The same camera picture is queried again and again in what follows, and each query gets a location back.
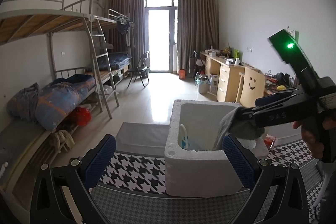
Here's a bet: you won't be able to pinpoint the dark blue bedding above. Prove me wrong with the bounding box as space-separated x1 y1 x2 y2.
108 52 133 69

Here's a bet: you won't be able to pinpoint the grey cloth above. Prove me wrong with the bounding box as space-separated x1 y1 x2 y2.
213 107 265 151

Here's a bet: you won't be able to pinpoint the white foam box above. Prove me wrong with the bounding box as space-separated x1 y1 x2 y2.
164 99 269 198

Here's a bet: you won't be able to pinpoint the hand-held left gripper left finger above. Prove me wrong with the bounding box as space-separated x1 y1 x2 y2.
30 134 117 224

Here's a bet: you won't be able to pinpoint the beige cloth bundle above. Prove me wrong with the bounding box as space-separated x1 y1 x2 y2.
50 130 75 152

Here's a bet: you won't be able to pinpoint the long wooden desk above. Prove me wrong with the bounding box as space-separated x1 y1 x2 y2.
200 51 297 102

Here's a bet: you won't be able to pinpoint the grey trash bin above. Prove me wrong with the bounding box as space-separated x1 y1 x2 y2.
196 76 210 94

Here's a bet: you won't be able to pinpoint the metal bunk ladder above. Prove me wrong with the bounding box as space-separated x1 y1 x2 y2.
83 0 120 119

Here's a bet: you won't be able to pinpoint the glass balcony door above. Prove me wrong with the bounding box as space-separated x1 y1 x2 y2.
144 0 179 73

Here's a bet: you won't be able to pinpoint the metal bunk bed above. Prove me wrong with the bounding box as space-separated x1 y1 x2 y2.
0 0 135 214

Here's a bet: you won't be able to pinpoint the houndstooth tablecloth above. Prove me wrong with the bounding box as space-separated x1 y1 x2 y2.
87 122 326 224

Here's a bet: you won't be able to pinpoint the light blue white pouch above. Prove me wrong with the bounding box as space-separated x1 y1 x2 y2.
178 124 210 151

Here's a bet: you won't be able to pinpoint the black folding chair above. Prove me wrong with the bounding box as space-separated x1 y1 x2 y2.
127 51 150 89

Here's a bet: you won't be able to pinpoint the dark hanging clothes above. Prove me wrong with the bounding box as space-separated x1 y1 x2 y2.
116 21 131 47

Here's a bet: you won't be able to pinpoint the red snack packet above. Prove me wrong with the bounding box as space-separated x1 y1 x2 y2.
264 135 276 148

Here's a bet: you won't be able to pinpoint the red plastic bag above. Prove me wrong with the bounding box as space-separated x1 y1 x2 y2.
70 107 92 127

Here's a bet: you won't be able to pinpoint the brown curtain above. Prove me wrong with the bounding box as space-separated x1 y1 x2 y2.
178 0 219 73
105 0 146 69

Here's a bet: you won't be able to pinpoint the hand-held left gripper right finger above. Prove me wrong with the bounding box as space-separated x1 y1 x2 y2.
223 134 310 224

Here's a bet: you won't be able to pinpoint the group of toiletry bottles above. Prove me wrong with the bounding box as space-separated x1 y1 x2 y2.
288 73 300 88

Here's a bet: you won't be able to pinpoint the white cardboard box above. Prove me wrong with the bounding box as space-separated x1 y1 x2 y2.
209 74 219 94

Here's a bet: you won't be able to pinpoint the wooden chair with smiley face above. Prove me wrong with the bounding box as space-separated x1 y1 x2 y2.
235 67 266 108

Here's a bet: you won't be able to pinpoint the person's right hand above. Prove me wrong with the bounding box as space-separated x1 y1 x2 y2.
293 119 324 160

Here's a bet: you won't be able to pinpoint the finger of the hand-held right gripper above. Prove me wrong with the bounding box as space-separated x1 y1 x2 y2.
231 105 319 132
255 86 306 107

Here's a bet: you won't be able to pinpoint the grey quilt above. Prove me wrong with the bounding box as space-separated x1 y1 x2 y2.
7 82 40 123

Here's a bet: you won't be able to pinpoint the blue bundled quilt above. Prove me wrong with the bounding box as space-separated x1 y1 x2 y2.
35 74 95 132

